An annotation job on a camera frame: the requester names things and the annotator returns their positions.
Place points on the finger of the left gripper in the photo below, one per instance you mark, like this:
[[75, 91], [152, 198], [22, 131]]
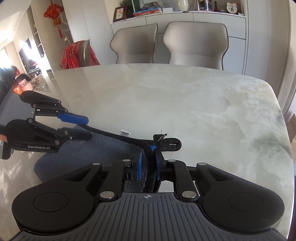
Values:
[[75, 134], [73, 118]]

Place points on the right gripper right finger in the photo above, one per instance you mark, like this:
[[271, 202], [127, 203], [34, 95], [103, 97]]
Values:
[[176, 172]]

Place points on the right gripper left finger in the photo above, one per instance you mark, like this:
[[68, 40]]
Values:
[[114, 177]]

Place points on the blue grey microfibre towel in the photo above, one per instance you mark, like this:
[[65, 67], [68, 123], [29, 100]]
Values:
[[105, 148]]

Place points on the chair with red cloth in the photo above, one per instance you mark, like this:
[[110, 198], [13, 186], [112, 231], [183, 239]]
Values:
[[79, 54]]

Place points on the beige chair left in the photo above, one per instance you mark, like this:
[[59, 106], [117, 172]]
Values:
[[135, 44]]

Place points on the beige chair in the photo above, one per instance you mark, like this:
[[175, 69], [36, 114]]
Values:
[[198, 44], [135, 44]]

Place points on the red Chinese knot ornament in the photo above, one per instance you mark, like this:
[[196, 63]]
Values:
[[54, 12]]

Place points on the framed picture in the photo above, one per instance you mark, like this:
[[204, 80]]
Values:
[[119, 14]]

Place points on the cardboard box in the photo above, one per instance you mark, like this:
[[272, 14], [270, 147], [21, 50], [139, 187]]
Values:
[[291, 128]]

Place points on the white sideboard cabinet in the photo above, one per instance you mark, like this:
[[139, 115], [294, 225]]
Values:
[[233, 60]]

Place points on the beige chair right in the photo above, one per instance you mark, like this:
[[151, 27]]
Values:
[[198, 44]]

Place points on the stack of books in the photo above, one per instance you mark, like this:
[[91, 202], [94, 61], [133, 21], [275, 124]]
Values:
[[147, 12]]

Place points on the white vase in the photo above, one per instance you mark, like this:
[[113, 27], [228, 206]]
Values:
[[183, 5]]

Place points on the white alarm clock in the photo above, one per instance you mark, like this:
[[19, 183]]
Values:
[[232, 8]]

